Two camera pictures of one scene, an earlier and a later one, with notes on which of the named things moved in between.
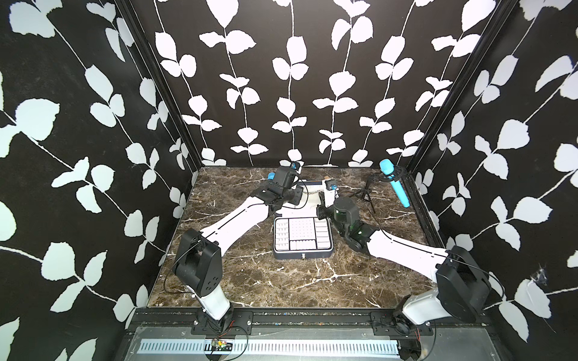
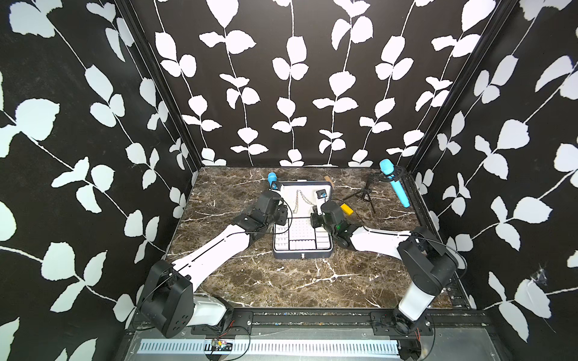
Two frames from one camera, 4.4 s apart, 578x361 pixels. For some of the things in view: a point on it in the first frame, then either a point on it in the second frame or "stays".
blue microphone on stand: x=387 y=168 stays
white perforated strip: x=199 y=346 stays
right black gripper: x=321 y=214 → x=314 y=222
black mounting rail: x=382 y=323 stays
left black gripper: x=297 y=189 → x=281 y=210
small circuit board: x=220 y=345 stays
